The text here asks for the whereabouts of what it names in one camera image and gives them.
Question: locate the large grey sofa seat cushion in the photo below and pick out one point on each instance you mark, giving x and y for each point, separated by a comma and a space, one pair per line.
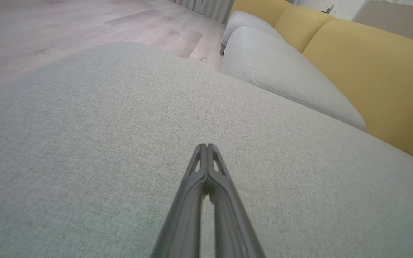
102, 143

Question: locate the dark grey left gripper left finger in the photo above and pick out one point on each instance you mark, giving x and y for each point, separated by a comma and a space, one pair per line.
186, 215

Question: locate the grey pleated curtain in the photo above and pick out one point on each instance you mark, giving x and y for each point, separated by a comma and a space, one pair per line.
210, 7

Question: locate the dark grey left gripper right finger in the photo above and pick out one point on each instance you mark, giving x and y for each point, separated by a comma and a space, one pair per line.
231, 218

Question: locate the yellow sofa backrest cushion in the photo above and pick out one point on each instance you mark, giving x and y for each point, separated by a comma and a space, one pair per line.
260, 9
299, 27
382, 86

